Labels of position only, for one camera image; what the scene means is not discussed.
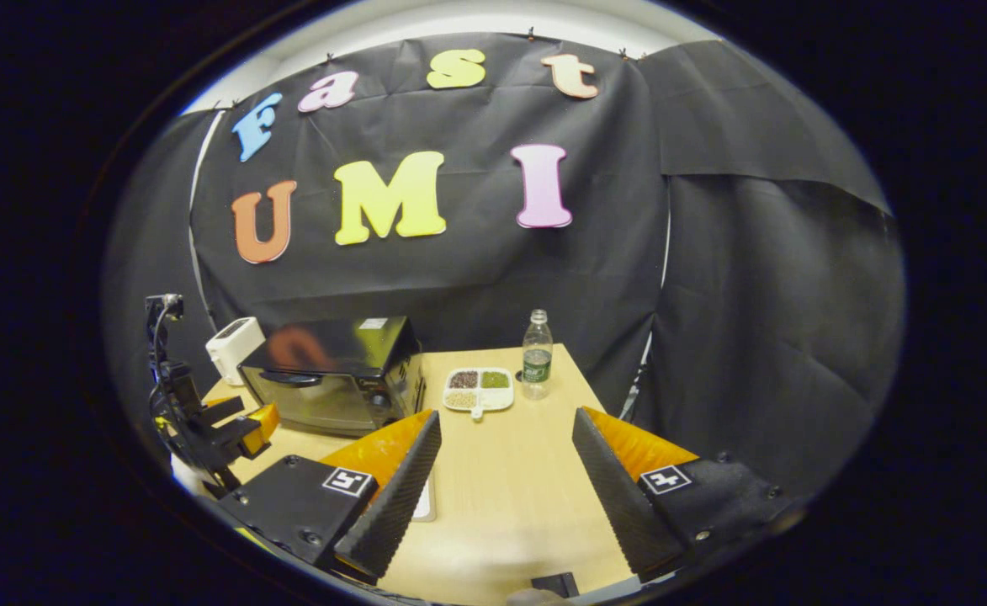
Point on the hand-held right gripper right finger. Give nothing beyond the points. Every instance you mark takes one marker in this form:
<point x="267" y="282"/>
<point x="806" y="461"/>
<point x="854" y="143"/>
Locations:
<point x="619" y="497"/>

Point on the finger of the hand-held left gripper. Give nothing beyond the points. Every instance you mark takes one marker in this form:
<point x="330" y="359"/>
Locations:
<point x="224" y="410"/>
<point x="249" y="433"/>

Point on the white rectangular plate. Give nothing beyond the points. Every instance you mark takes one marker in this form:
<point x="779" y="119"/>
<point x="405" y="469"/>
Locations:
<point x="426" y="503"/>

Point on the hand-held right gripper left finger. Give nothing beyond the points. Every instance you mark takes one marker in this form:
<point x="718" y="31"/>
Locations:
<point x="392" y="505"/>

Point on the black electric oven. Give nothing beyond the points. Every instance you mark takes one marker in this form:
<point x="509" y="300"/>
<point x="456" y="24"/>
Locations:
<point x="333" y="396"/>

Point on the clear water bottle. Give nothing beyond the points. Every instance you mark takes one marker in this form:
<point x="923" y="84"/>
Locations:
<point x="537" y="362"/>

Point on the white divided bean dish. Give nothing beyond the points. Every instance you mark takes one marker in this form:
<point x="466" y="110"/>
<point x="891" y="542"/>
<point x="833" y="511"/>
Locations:
<point x="480" y="391"/>

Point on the white toaster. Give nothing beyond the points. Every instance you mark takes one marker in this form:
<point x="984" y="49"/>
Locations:
<point x="232" y="345"/>

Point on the black backdrop cloth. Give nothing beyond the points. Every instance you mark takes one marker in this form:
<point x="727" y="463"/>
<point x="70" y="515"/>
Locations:
<point x="459" y="269"/>

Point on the small black object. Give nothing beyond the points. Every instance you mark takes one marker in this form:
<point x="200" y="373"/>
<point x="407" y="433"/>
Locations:
<point x="554" y="584"/>

